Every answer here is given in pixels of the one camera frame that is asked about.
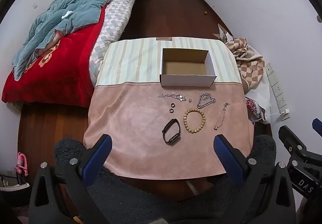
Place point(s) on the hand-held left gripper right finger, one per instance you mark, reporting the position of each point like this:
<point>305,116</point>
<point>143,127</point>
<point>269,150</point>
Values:
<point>227,158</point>

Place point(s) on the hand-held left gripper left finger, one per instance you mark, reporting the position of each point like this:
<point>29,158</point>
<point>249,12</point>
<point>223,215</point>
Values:
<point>99,158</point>

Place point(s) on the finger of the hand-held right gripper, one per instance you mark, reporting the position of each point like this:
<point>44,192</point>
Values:
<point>317,127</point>
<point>289,138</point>

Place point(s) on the black fitness watch band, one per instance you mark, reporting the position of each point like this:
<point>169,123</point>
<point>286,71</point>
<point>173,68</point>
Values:
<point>172,140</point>

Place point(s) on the white cardboard box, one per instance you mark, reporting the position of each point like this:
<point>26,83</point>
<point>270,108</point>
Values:
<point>186,80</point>

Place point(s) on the red and white plastic bag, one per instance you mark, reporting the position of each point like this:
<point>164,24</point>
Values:
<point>252,108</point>

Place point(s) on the white power strip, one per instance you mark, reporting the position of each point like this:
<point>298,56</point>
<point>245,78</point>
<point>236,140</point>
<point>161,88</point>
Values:
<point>276,88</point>

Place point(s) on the pink and striped table cloth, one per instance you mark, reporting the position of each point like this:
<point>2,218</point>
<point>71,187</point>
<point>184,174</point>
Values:
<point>140,125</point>

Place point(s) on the brown checkered cloth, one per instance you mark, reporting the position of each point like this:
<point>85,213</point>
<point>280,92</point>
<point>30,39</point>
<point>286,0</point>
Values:
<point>249,68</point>

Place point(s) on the black and white sneaker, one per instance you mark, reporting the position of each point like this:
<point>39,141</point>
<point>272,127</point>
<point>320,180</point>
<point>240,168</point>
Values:
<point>12,185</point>

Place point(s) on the bed with red blanket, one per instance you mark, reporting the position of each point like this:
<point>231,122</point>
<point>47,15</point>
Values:
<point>63,68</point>

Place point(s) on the checkered bed sheet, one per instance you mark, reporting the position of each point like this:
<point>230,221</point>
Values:
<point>113,27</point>

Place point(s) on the white paper scrap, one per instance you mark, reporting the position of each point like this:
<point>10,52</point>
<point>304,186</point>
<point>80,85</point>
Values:
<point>67,14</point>

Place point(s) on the teal quilt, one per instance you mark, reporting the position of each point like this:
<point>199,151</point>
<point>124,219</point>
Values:
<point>75,5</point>

